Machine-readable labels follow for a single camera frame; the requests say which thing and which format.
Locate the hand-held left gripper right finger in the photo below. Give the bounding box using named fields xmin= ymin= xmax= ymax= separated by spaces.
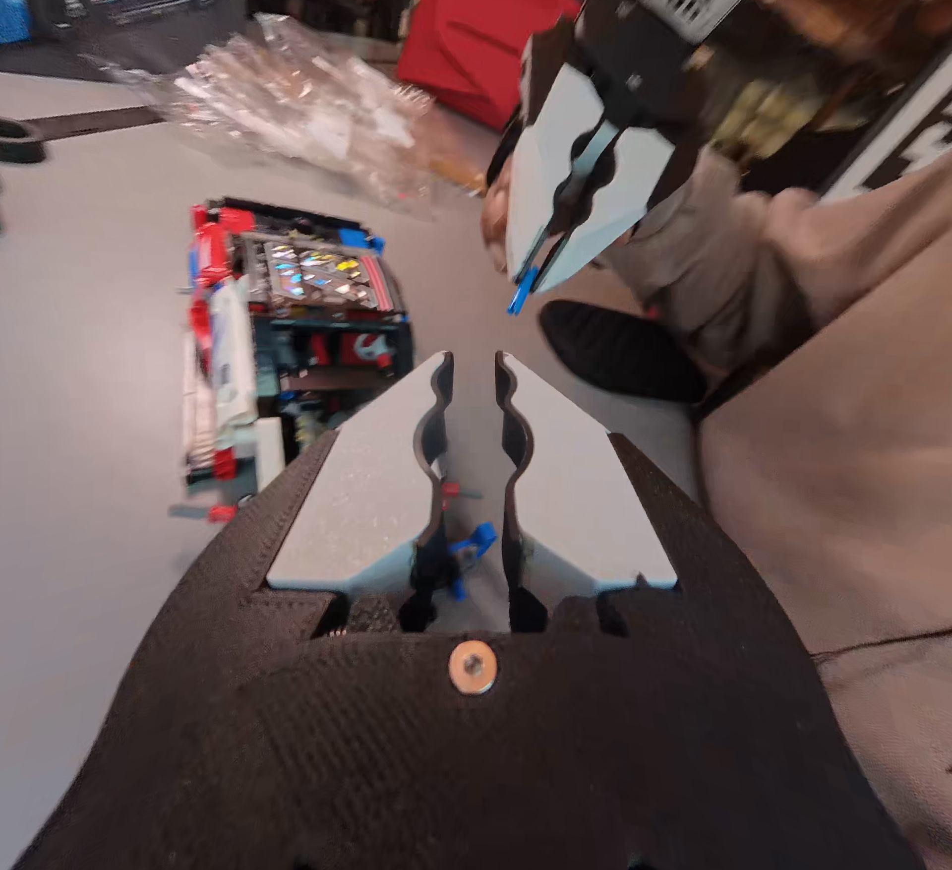
xmin=494 ymin=351 xmax=679 ymax=630

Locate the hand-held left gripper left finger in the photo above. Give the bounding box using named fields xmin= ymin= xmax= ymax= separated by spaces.
xmin=265 ymin=351 xmax=456 ymax=634

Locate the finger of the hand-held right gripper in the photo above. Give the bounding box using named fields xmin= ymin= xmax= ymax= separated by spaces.
xmin=506 ymin=62 xmax=605 ymax=285
xmin=532 ymin=128 xmax=678 ymax=296

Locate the toy brick race car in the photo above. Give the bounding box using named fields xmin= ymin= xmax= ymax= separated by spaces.
xmin=170 ymin=196 xmax=484 ymax=525

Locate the grey desk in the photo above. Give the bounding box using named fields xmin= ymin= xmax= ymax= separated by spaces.
xmin=0 ymin=70 xmax=700 ymax=864

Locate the person's right hand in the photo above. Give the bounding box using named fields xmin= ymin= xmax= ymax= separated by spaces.
xmin=479 ymin=163 xmax=514 ymax=276

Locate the black chair armrest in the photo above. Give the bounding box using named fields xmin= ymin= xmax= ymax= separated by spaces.
xmin=537 ymin=299 xmax=711 ymax=406

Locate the red storage bin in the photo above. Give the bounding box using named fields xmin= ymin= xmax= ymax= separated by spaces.
xmin=394 ymin=0 xmax=585 ymax=133

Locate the person's beige sweatshirt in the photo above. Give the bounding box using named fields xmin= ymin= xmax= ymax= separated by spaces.
xmin=695 ymin=230 xmax=952 ymax=870

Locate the clear plastic bag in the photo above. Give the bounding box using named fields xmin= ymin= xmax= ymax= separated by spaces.
xmin=82 ymin=14 xmax=484 ymax=216

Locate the black rubber toy tyre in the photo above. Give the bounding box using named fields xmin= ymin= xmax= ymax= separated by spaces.
xmin=0 ymin=117 xmax=47 ymax=166

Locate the thin black microphone cable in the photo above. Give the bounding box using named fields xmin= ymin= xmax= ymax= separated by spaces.
xmin=811 ymin=628 xmax=952 ymax=659

